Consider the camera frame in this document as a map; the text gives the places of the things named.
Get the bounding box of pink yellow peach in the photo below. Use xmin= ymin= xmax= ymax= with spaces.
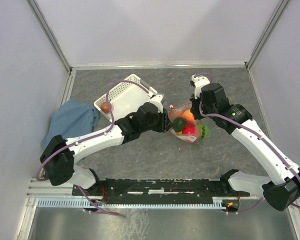
xmin=182 ymin=109 xmax=195 ymax=125

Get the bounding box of dark green avocado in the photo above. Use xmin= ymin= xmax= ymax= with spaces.
xmin=172 ymin=116 xmax=186 ymax=133

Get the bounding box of clear zip top bag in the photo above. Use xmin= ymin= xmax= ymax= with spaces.
xmin=169 ymin=102 xmax=203 ymax=143

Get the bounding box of green mini watermelon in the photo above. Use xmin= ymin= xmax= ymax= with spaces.
xmin=197 ymin=123 xmax=211 ymax=139

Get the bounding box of brown kiwi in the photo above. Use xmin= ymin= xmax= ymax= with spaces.
xmin=101 ymin=101 xmax=112 ymax=114

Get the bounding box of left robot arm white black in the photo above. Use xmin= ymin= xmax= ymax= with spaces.
xmin=40 ymin=102 xmax=172 ymax=195

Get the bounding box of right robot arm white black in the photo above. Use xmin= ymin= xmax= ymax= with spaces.
xmin=190 ymin=80 xmax=300 ymax=211

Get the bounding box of white perforated plastic basket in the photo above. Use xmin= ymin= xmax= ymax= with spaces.
xmin=94 ymin=74 xmax=158 ymax=121

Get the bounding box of blue cloth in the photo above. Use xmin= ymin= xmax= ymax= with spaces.
xmin=41 ymin=99 xmax=100 ymax=149

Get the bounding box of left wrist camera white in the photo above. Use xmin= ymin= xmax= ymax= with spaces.
xmin=148 ymin=93 xmax=165 ymax=113

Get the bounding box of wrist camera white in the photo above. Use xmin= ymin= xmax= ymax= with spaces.
xmin=190 ymin=72 xmax=214 ymax=99
xmin=148 ymin=93 xmax=165 ymax=113

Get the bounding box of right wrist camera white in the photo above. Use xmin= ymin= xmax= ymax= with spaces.
xmin=190 ymin=72 xmax=214 ymax=99

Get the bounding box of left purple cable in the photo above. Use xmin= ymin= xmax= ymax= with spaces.
xmin=36 ymin=80 xmax=153 ymax=216

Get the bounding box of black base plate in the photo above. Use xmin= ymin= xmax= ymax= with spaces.
xmin=85 ymin=178 xmax=250 ymax=204

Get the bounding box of light blue cable duct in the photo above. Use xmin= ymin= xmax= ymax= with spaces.
xmin=36 ymin=197 xmax=239 ymax=211

